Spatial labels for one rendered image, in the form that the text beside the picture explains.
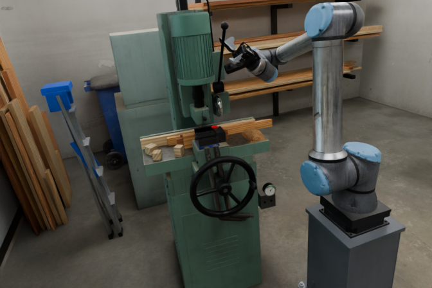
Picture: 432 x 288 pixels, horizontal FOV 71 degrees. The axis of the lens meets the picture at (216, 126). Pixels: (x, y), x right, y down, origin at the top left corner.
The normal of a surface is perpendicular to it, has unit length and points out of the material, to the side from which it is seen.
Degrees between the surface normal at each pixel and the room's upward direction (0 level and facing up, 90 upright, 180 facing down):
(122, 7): 90
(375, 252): 94
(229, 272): 90
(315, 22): 80
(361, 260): 90
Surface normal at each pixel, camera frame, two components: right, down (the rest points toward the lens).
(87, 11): 0.33, 0.31
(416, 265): -0.09, -0.93
